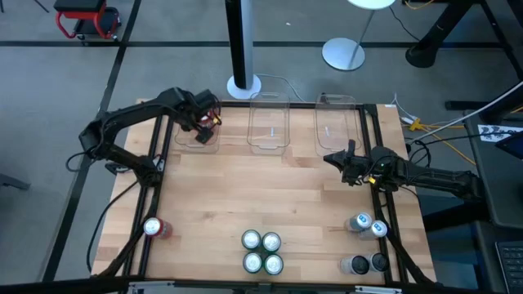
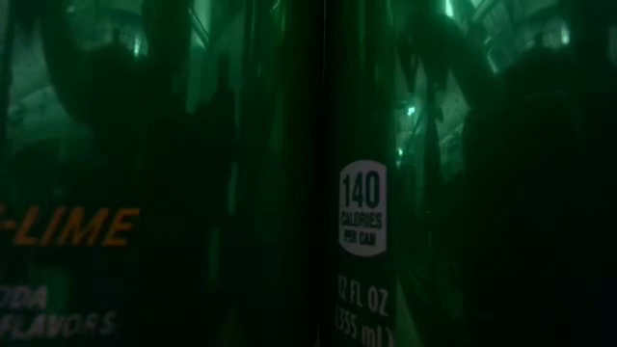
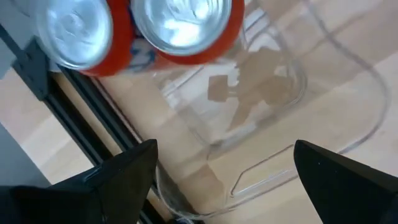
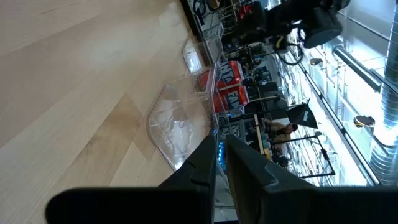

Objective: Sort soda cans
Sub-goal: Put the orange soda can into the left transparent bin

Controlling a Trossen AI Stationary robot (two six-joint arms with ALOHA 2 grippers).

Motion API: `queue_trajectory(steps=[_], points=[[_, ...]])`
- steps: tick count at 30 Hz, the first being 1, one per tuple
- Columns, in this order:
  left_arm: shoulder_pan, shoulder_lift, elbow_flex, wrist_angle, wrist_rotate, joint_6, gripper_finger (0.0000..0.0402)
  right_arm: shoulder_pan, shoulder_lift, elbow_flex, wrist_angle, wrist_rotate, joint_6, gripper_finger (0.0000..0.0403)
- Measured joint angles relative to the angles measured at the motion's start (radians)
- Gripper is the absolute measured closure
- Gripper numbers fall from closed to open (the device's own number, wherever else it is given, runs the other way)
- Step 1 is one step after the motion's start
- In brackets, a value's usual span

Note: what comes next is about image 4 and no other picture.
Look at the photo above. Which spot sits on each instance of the black softbox light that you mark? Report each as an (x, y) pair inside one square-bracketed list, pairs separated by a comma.
[(303, 116)]

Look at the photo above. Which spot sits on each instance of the black aluminium table frame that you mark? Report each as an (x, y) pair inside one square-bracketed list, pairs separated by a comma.
[(191, 14)]

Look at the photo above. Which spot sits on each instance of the orange Fanta soda can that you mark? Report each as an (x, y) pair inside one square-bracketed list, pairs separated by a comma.
[(231, 74), (233, 99)]

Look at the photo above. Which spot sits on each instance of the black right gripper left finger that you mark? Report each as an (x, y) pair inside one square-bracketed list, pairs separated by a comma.
[(174, 205)]

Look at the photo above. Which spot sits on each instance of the silver spiral air duct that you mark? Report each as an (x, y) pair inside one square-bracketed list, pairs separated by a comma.
[(390, 93)]

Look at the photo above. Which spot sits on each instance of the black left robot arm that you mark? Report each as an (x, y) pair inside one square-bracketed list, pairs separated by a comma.
[(323, 29)]

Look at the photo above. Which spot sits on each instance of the clear plastic bin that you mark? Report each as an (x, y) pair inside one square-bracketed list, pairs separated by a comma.
[(191, 59), (174, 130)]

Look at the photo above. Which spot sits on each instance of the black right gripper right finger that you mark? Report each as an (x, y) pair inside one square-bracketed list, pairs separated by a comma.
[(280, 202)]

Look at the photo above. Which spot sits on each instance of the person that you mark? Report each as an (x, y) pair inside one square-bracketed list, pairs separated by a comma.
[(278, 132)]

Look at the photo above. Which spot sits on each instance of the grey ceiling pipe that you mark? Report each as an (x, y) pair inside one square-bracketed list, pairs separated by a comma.
[(354, 67)]

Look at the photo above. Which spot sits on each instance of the black ceiling fixture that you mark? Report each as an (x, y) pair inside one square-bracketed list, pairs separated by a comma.
[(316, 61), (363, 120)]

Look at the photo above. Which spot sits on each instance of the black light stand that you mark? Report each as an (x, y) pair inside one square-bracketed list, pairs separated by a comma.
[(324, 153)]

